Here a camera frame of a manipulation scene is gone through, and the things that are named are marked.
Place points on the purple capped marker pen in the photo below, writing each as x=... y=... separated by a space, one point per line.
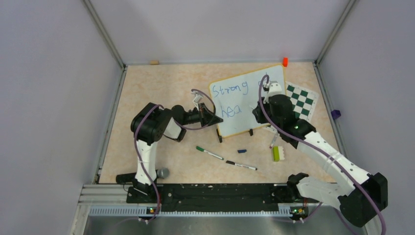
x=272 y=143

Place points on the black capped marker pen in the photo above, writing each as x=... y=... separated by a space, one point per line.
x=241 y=165

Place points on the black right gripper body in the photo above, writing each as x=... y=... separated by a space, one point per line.
x=275 y=119

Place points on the green white chess mat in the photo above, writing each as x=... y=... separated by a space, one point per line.
x=303 y=100

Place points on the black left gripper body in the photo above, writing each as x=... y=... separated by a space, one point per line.
x=200 y=115

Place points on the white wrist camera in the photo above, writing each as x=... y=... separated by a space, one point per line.
x=272 y=88
x=197 y=98

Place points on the yellow framed whiteboard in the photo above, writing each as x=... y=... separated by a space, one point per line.
x=233 y=96

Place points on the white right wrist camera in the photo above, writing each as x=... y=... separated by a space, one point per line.
x=272 y=88

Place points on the black whiteboard foot clip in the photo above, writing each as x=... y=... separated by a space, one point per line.
x=220 y=138

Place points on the orange red small block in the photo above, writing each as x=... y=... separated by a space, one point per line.
x=285 y=61

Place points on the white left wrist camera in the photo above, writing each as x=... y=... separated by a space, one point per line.
x=197 y=98

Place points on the green capped marker pen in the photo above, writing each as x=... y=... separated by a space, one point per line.
x=210 y=153

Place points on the green white toy brick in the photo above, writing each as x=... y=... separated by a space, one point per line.
x=278 y=153

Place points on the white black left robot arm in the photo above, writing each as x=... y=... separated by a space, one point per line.
x=154 y=122

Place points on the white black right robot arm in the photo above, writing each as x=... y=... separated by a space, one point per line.
x=357 y=194

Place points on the purple small object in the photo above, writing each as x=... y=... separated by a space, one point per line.
x=335 y=114

